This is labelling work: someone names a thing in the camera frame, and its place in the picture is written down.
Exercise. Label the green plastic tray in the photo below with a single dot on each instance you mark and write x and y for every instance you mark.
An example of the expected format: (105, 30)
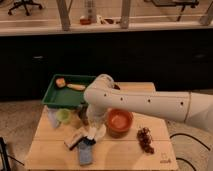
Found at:
(65, 97)

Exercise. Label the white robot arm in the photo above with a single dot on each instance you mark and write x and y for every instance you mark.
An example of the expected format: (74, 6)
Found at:
(193, 109)

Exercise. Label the wooden handled brush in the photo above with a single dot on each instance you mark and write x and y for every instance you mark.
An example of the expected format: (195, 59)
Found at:
(61, 83)

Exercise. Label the blue grey sponge cloth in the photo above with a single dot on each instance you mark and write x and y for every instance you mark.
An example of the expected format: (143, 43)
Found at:
(84, 153)

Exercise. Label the wooden block brush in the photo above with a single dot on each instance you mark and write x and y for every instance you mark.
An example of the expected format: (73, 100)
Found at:
(75, 138)

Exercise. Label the dark red grape bunch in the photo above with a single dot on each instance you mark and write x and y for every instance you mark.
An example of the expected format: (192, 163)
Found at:
(144, 138)

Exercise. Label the clear plastic cup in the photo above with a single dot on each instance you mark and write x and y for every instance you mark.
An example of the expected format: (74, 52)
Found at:
(51, 113)

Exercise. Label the orange terracotta bowl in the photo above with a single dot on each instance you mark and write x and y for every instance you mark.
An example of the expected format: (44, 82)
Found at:
(118, 122)

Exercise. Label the red object on shelf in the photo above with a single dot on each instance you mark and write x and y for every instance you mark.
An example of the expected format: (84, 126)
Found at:
(85, 21)

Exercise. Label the green paper cup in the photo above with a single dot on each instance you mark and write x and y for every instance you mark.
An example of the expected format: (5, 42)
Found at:
(63, 116)

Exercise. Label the black stand at left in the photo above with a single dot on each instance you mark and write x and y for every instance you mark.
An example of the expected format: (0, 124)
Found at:
(4, 157)

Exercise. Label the black office chair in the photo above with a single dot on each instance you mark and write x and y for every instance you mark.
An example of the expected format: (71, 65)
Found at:
(24, 3)

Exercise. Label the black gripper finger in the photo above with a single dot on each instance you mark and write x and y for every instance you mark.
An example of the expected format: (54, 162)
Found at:
(90, 140)

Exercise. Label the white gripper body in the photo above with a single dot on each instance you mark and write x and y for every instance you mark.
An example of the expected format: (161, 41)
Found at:
(97, 129)

